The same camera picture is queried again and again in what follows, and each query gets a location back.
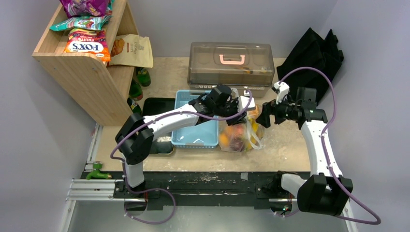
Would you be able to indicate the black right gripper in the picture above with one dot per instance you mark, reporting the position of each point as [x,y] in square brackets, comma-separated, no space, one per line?
[273,111]

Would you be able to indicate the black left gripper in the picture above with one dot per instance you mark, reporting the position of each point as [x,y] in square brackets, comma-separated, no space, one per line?
[240,119]

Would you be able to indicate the clear plastic grocery bag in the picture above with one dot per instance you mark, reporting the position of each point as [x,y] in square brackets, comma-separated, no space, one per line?
[243,136]

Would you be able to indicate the black fabric tote bag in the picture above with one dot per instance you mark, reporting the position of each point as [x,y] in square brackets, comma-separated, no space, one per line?
[312,51]

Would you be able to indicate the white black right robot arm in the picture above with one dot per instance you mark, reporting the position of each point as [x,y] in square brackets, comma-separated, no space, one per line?
[325,191]

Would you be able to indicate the light blue plastic basket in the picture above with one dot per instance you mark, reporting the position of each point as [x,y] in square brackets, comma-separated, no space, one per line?
[204,135]

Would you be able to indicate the smoky clear storage box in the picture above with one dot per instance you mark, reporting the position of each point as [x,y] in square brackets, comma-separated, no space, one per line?
[205,70]

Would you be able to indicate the green glass bottle red label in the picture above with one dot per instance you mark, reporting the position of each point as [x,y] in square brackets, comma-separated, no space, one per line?
[135,91]

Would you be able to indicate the beige cassava chips bag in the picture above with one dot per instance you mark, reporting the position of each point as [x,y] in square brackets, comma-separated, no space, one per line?
[132,50]

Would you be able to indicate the wooden shelf unit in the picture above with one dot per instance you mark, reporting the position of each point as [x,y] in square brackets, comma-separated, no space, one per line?
[100,89]

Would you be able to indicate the teal snack bag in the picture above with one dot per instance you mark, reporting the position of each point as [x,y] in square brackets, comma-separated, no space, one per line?
[94,23]

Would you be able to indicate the Fox's candy bag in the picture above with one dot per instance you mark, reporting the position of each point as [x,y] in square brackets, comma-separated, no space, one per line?
[88,41]

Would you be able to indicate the purple snack bag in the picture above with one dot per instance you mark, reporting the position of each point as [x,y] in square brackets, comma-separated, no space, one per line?
[75,8]

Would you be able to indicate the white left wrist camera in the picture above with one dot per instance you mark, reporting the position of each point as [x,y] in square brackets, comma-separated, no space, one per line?
[246,102]

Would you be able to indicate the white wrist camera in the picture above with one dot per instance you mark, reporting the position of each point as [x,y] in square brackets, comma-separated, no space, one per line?
[282,90]
[246,102]

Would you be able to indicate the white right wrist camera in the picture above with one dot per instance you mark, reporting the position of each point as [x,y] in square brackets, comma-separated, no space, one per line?
[282,90]

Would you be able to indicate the pink box handle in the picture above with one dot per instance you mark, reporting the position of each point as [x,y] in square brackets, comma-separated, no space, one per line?
[240,60]

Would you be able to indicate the black table front rail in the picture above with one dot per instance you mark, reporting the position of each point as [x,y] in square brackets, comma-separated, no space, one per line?
[222,189]

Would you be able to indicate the aluminium frame rail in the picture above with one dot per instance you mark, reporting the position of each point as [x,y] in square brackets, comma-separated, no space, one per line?
[81,189]

